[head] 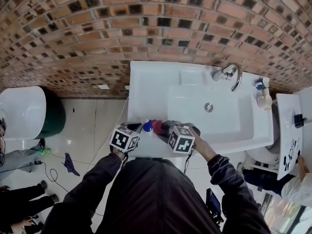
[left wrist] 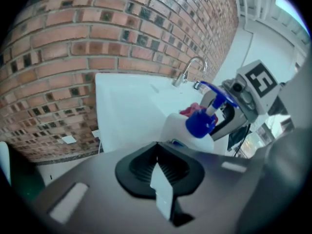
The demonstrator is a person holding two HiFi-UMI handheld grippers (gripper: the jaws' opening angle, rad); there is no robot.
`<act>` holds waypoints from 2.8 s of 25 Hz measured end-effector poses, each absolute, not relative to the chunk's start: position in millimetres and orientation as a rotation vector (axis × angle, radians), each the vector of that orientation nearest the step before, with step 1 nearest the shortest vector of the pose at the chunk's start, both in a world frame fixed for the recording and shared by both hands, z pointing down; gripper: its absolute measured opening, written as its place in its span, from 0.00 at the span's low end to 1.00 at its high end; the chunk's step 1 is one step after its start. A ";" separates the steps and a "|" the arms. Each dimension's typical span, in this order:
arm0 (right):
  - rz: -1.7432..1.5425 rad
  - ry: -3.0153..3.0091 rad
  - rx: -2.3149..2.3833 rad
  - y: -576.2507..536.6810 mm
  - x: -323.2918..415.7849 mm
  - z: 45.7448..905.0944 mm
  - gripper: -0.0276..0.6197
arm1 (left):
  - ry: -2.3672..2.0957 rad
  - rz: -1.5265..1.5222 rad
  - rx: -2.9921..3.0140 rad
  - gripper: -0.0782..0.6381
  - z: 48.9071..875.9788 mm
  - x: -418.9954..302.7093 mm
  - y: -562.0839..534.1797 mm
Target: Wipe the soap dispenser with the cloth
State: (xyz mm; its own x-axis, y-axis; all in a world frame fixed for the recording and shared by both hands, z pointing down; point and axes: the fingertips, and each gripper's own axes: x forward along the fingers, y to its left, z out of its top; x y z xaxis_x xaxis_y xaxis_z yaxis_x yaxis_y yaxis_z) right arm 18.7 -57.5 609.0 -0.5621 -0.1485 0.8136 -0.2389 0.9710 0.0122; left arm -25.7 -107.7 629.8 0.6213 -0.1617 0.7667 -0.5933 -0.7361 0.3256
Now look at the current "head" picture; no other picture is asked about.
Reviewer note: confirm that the person's dark jacket torso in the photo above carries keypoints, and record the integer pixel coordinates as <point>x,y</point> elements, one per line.
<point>146,199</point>

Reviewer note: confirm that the white blue soap dispenser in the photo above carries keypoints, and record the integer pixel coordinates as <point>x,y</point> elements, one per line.
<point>147,126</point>

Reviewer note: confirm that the person's right forearm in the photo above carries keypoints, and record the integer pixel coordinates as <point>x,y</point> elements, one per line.
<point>226,177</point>

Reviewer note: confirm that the blue and white jar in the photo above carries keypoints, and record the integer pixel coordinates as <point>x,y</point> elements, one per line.
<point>262,83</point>

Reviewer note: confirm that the black flat device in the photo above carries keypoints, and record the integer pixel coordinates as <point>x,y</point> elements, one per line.
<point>214,206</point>

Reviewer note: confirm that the beige plastic cup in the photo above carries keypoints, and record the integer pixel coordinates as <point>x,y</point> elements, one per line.
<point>264,101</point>

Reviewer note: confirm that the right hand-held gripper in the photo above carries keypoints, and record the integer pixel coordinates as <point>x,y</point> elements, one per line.
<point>181,140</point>

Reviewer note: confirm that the white wall socket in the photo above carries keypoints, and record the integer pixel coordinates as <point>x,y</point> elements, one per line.
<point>103,87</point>

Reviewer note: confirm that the white patterned board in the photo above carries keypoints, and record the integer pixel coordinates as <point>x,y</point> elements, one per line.
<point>287,121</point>

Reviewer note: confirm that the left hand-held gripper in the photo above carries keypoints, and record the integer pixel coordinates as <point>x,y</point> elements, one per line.
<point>123,139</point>

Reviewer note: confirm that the person's left forearm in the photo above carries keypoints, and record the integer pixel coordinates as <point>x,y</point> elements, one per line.
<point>97,174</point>

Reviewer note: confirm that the small black device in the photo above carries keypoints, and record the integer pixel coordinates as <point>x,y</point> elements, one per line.
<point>298,121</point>

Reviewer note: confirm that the chrome faucet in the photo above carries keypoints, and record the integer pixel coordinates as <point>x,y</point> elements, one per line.
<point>234,74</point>

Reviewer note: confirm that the white ceramic sink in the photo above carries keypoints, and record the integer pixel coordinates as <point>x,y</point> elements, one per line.
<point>151,94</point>

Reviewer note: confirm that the red cloth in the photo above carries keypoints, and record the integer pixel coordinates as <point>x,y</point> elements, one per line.
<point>159,127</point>

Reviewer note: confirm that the metal sink drain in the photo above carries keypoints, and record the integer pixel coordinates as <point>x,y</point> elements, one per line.
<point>208,107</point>

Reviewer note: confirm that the dark green bin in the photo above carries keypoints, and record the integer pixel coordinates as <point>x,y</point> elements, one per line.
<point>54,116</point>

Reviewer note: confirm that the dark blue rag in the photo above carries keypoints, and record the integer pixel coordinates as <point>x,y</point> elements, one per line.
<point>69,164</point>

